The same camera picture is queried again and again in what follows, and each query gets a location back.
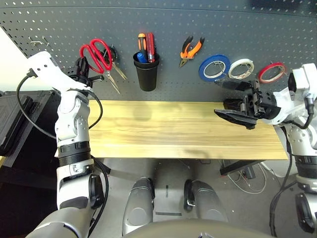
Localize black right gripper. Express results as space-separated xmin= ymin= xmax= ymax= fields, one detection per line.
xmin=214 ymin=78 xmax=282 ymax=130

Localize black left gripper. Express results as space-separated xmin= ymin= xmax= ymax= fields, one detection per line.
xmin=69 ymin=57 xmax=105 ymax=87

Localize red handled scissors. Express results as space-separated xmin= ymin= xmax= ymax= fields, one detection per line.
xmin=79 ymin=38 xmax=121 ymax=95

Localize red tape roll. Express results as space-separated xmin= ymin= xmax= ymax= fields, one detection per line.
xmin=258 ymin=62 xmax=288 ymax=84

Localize orange black needle-nose pliers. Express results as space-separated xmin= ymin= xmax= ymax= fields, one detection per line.
xmin=178 ymin=36 xmax=206 ymax=68

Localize red handled screwdriver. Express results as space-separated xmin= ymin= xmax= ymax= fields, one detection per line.
xmin=145 ymin=32 xmax=156 ymax=62

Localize dark grey perforated pegboard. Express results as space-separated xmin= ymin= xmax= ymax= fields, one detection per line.
xmin=0 ymin=0 xmax=317 ymax=102

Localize white tape roll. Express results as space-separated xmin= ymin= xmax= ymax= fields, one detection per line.
xmin=227 ymin=59 xmax=255 ymax=79

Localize blue tape roll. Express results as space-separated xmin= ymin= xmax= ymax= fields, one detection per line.
xmin=198 ymin=54 xmax=231 ymax=82

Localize double metal peg hook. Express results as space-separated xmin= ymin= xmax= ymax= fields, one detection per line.
xmin=29 ymin=36 xmax=50 ymax=47

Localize black plastic cup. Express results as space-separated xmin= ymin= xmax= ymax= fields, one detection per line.
xmin=133 ymin=51 xmax=160 ymax=92

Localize black power adapter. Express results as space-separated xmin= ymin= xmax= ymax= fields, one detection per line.
xmin=244 ymin=166 xmax=256 ymax=179

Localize large black equipment case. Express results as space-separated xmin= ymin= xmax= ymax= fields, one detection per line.
xmin=0 ymin=90 xmax=61 ymax=167

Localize grey robot right leg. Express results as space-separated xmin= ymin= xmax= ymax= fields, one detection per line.
xmin=183 ymin=178 xmax=228 ymax=223

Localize grey robot leg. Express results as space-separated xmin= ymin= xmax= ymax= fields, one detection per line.
xmin=122 ymin=177 xmax=156 ymax=236
xmin=183 ymin=178 xmax=228 ymax=223

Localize grey robot torso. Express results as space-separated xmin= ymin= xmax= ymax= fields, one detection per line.
xmin=123 ymin=219 xmax=270 ymax=238

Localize grey robot left leg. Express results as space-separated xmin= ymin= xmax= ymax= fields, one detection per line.
xmin=122 ymin=177 xmax=156 ymax=236

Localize black handled scissors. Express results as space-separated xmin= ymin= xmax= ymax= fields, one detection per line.
xmin=100 ymin=44 xmax=128 ymax=80

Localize orange black handled screwdriver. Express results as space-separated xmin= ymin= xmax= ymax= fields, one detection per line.
xmin=138 ymin=33 xmax=147 ymax=57

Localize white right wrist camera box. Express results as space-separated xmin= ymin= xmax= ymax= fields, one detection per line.
xmin=260 ymin=63 xmax=317 ymax=126

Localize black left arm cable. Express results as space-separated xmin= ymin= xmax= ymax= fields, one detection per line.
xmin=16 ymin=70 xmax=104 ymax=139

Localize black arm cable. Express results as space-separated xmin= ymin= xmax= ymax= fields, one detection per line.
xmin=16 ymin=70 xmax=104 ymax=139
xmin=269 ymin=98 xmax=315 ymax=236

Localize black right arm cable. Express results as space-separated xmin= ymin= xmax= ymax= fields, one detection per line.
xmin=269 ymin=98 xmax=315 ymax=236

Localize white floor cables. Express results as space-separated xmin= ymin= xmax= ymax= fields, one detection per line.
xmin=222 ymin=158 xmax=283 ymax=195

